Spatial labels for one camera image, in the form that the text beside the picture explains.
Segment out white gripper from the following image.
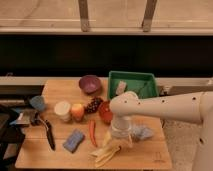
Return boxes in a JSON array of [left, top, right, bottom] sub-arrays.
[[102, 116, 133, 148]]

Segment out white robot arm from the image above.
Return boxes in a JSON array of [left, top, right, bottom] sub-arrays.
[[109, 91, 213, 171]]

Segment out yellow banana bunch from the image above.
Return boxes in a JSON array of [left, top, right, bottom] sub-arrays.
[[91, 139, 128, 168]]

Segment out red bowl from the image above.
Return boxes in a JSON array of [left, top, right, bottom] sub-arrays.
[[98, 101, 113, 124]]

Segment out purple bowl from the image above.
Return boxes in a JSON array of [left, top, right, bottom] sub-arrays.
[[79, 75, 101, 94]]

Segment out crumpled blue grey cloth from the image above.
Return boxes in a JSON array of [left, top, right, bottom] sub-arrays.
[[131, 125, 154, 141]]

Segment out orange red chili pepper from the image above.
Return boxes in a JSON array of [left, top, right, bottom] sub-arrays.
[[89, 120, 98, 147]]

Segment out dark grape bunch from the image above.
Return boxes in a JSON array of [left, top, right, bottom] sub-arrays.
[[85, 97, 103, 113]]

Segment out blue sponge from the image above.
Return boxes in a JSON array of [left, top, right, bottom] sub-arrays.
[[63, 129, 85, 153]]

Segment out wooden cutting board tabletop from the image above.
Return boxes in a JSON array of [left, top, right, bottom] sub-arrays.
[[16, 79, 172, 170]]

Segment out red yellow apple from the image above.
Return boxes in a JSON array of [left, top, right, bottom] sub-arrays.
[[71, 104, 84, 121]]

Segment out tan sponge in bin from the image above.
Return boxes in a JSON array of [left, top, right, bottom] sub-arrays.
[[116, 81, 127, 95]]

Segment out green plastic bin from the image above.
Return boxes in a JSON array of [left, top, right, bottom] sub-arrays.
[[107, 71, 159, 99]]

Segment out white cup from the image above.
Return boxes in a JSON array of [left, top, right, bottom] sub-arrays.
[[54, 101, 71, 122]]

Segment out dark clutter pile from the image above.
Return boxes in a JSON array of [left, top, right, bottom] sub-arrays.
[[0, 104, 41, 168]]

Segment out black handled knife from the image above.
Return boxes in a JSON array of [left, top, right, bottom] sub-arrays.
[[40, 119, 55, 151]]

